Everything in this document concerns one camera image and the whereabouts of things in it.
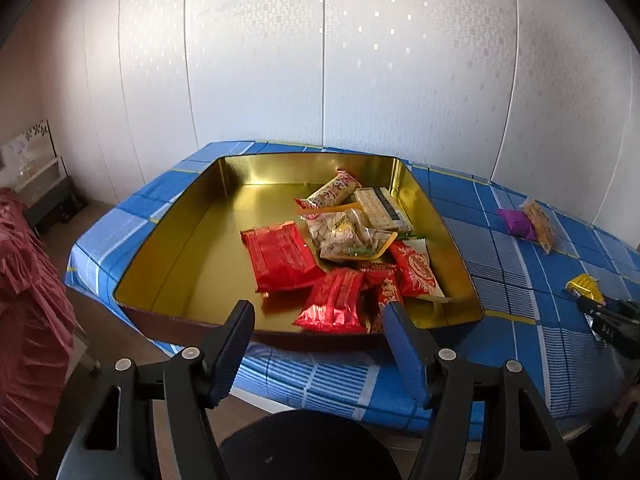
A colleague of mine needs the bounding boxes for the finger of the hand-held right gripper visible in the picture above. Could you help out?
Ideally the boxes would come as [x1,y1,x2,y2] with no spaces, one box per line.
[576,297,640,328]
[597,322,640,358]

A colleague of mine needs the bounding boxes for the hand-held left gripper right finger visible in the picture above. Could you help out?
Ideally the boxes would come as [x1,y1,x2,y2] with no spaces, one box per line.
[384,301,583,480]

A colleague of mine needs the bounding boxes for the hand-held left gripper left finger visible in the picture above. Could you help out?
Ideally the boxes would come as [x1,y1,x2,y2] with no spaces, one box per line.
[55,300,256,480]

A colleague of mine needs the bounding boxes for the yellow and black snack packet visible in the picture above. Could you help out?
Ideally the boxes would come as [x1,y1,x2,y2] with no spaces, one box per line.
[565,274,623,343]

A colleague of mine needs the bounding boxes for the red snack packet gold print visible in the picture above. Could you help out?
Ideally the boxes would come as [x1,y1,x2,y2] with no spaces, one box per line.
[361,266,405,333]

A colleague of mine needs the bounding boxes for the red and white wafer packet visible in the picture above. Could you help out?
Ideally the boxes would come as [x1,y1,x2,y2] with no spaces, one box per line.
[387,230,451,305]

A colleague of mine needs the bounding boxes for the shiny red snack packet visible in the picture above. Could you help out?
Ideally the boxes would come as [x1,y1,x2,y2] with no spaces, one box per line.
[293,268,368,335]

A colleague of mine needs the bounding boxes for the gold metal tin tray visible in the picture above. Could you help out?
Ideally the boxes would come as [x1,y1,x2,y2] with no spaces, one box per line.
[114,154,485,348]

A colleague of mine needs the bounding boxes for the large red snack packet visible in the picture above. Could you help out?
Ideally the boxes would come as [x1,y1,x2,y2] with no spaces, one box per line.
[241,221,327,295]

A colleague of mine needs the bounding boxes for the gold and orange nut packet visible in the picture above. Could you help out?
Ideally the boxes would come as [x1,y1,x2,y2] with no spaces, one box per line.
[298,204,399,262]

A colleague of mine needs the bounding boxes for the round cracker packet red ends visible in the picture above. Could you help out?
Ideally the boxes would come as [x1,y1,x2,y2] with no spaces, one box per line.
[294,170,362,218]

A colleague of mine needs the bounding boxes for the clear orange cracker packet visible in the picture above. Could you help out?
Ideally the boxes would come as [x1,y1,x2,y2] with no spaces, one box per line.
[519,199,557,256]

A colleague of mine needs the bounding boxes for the blue plaid tablecloth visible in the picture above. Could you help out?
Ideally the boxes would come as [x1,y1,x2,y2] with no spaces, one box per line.
[64,141,640,443]

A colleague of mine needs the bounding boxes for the purple wrapped candy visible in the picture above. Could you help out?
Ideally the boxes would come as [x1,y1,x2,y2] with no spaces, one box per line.
[497,207,536,241]

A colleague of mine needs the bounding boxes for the square cracker packet dark label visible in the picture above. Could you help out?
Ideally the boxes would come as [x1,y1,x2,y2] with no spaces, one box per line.
[354,186,416,236]

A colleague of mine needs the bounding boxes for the red ruffled cloth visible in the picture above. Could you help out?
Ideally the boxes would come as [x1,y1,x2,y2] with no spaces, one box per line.
[0,187,78,476]

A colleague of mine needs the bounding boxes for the glass display box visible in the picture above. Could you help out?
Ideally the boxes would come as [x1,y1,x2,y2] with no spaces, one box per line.
[0,120,66,196]

